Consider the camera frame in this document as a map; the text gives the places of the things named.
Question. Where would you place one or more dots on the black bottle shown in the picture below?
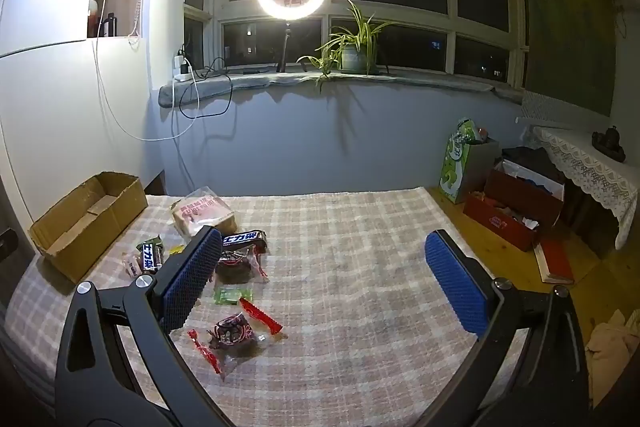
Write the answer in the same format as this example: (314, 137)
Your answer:
(110, 26)

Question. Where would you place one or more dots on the white wardrobe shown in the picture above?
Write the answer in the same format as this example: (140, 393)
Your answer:
(50, 107)

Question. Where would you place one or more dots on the beige clothing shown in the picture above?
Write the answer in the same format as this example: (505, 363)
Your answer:
(612, 352)

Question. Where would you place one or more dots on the green candy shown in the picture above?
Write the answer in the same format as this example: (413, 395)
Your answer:
(152, 241)

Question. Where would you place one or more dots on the tall red cardboard box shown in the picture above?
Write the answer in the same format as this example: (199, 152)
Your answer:
(520, 197)

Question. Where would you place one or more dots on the potted spider plant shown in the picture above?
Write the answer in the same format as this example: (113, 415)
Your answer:
(352, 57)

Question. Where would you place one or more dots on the red book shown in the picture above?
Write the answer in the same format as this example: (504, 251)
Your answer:
(555, 262)

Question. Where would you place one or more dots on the green snack packet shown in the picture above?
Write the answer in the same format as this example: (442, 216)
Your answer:
(232, 295)

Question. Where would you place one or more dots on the brown wrapper chocolate bar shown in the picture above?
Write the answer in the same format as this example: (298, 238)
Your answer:
(149, 257)
(245, 238)

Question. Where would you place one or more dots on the sliced bread packet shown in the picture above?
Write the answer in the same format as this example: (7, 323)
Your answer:
(200, 212)

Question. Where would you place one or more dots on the white power strip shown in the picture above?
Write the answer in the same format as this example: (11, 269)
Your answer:
(181, 67)

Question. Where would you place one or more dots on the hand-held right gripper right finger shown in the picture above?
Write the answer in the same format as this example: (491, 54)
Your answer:
(457, 287)

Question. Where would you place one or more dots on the black tripod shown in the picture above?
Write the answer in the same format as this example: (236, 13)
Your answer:
(287, 47)

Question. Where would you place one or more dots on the white lace cloth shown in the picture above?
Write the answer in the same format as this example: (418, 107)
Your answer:
(590, 162)

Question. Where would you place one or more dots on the dark snack packet red ends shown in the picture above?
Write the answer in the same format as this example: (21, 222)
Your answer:
(232, 332)
(235, 267)

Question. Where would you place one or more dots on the grey windowsill cloth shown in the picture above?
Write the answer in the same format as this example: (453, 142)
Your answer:
(400, 81)

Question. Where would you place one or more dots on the dark cloth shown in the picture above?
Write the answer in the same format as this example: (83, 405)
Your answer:
(525, 155)

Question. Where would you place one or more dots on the yellow candy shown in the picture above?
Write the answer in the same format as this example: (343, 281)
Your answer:
(176, 249)

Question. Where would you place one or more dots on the green carton box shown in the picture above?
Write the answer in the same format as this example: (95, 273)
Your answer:
(452, 172)

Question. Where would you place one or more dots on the low red cardboard box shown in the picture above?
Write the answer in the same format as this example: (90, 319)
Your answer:
(495, 222)

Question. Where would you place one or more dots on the brown cardboard box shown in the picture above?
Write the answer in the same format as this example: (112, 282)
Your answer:
(90, 232)

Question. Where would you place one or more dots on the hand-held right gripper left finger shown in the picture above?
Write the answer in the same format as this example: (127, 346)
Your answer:
(195, 277)

